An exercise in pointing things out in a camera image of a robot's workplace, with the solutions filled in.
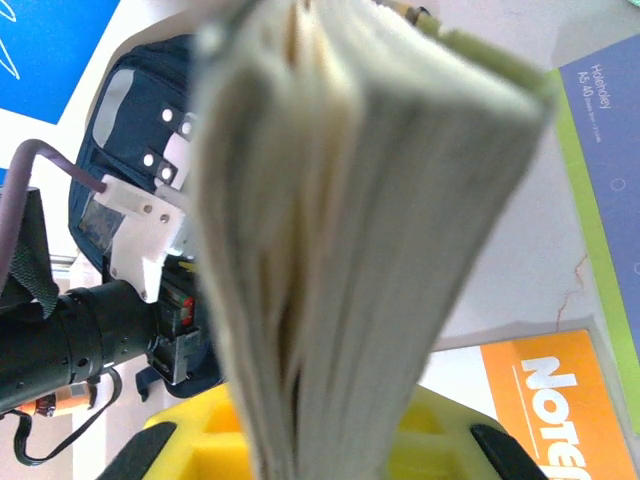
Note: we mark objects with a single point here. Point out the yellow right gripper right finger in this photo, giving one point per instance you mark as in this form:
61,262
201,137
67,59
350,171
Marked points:
450,440

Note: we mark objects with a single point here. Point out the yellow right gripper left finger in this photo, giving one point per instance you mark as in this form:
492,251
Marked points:
200,440

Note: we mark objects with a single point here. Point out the navy blue backpack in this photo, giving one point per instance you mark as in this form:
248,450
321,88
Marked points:
135,100

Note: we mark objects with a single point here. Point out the thick paperback book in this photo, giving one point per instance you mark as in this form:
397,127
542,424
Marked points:
350,200

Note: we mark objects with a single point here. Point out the purple notebook with green edge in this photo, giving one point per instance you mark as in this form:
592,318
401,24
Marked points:
610,150

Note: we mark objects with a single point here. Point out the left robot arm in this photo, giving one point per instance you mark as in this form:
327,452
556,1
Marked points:
30,365

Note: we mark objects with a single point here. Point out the orange notebook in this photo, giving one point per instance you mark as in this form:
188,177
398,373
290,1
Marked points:
550,400

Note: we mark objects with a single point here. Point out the blue floral wall poster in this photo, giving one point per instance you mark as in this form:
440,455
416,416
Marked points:
50,50

